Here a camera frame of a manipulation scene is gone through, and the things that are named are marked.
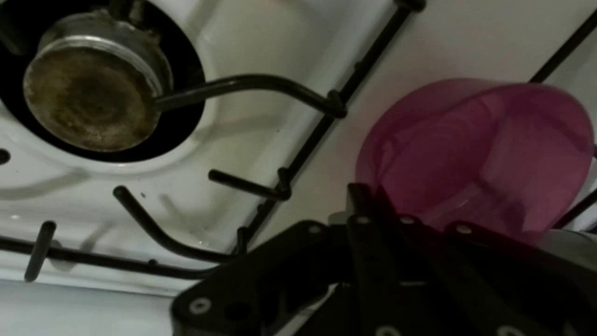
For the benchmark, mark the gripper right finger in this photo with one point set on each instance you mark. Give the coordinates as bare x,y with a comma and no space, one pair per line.
489,289

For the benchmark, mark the pink translucent plastic bowl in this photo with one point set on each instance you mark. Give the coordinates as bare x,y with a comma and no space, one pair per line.
466,154

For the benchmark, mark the white gas stove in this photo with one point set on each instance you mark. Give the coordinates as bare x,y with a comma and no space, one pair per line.
280,42

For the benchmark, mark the stove burner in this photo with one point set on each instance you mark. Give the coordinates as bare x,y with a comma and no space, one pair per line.
88,93

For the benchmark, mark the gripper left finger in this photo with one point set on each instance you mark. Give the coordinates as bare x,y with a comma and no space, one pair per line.
261,275

